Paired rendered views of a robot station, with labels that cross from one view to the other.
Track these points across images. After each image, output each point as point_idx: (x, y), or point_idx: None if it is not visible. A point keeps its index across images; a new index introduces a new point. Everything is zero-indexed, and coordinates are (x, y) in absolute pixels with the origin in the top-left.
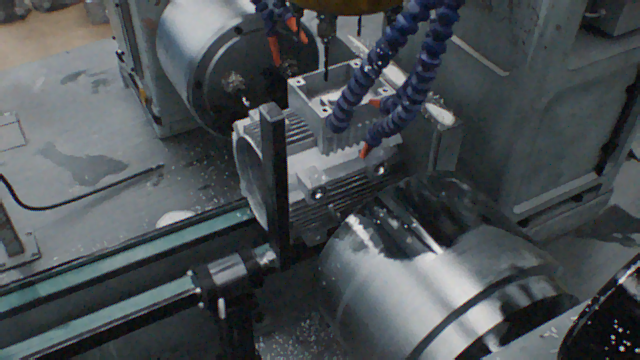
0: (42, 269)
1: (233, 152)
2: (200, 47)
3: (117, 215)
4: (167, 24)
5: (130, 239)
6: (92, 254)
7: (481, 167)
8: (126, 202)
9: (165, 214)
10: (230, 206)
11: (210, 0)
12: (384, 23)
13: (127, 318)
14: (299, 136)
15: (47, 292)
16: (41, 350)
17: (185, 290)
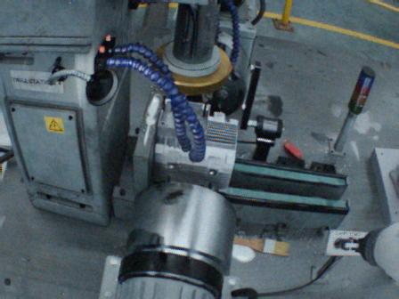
0: (323, 207)
1: (227, 186)
2: (227, 200)
3: (269, 274)
4: (226, 251)
5: (287, 202)
6: (304, 204)
7: (126, 108)
8: (261, 280)
9: (246, 262)
10: (233, 194)
11: (201, 219)
12: (101, 161)
13: (300, 167)
14: (215, 123)
15: (323, 199)
16: (329, 173)
17: (275, 165)
